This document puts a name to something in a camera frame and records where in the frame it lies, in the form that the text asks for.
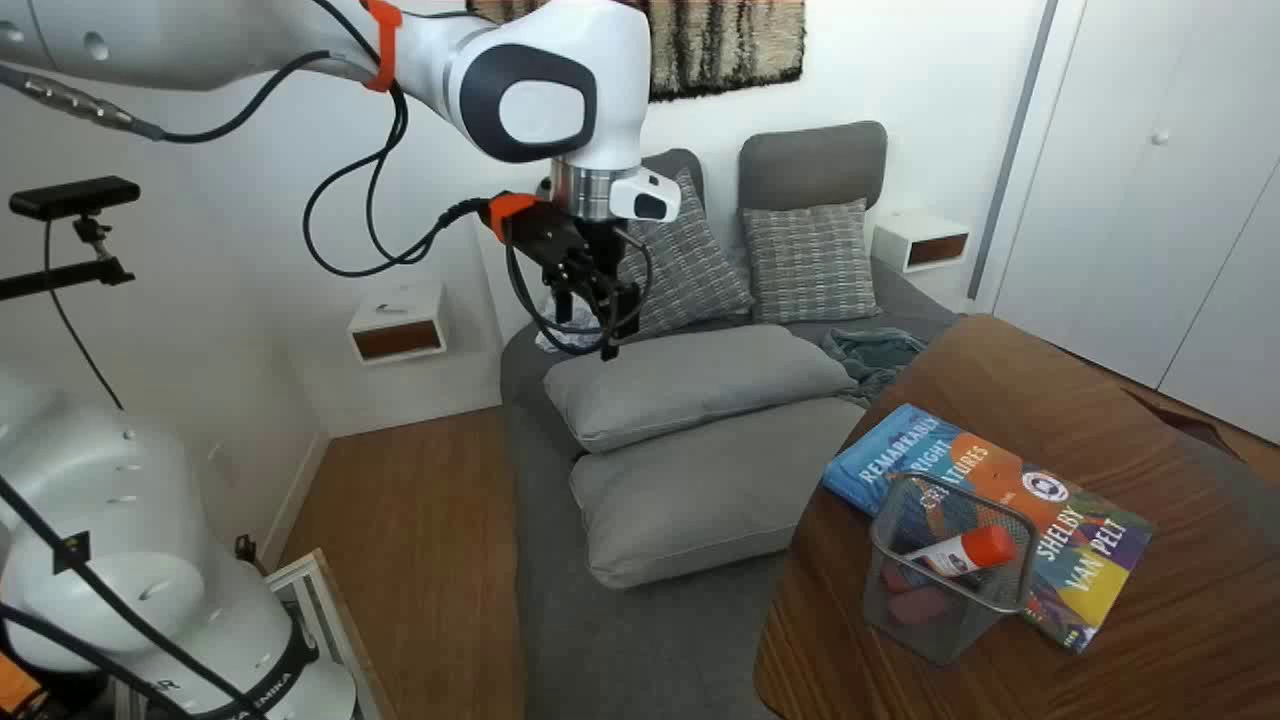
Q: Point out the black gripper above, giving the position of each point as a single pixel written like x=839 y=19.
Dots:
x=586 y=252

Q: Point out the orange capped glue stick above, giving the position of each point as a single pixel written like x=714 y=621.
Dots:
x=967 y=549

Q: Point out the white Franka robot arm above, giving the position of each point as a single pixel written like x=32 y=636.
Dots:
x=534 y=53

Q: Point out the large grey patterned pillow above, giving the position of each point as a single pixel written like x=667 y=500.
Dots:
x=685 y=272

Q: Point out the light grey pillow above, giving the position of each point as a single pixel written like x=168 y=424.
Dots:
x=692 y=383
x=705 y=500

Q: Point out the small grey patterned pillow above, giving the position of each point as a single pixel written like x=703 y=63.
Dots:
x=808 y=261

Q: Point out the grey headboard cushion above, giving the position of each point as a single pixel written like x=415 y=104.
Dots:
x=813 y=163
x=680 y=164

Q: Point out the white floating nightstand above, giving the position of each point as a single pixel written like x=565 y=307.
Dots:
x=922 y=246
x=397 y=324

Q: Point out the blue knitted throw blanket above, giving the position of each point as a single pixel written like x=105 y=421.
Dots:
x=872 y=358

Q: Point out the red eraser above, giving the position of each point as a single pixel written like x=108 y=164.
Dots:
x=915 y=603

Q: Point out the silver mesh pen holder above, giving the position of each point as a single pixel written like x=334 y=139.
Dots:
x=922 y=614

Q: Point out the colourful blue paperback book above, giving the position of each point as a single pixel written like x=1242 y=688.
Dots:
x=1081 y=574

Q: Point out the white wardrobe doors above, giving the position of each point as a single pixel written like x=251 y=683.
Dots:
x=1144 y=187

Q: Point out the wooden table with black legs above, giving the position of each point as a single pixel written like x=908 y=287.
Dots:
x=1200 y=627

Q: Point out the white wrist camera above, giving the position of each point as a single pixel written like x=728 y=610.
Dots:
x=649 y=199

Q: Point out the shaggy wall hanging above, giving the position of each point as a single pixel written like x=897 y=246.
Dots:
x=725 y=44

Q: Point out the white metal frame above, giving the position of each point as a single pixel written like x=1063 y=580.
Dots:
x=324 y=627

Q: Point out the black stereo camera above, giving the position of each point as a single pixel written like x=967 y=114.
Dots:
x=73 y=199

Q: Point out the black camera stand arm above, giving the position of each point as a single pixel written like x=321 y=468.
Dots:
x=60 y=277

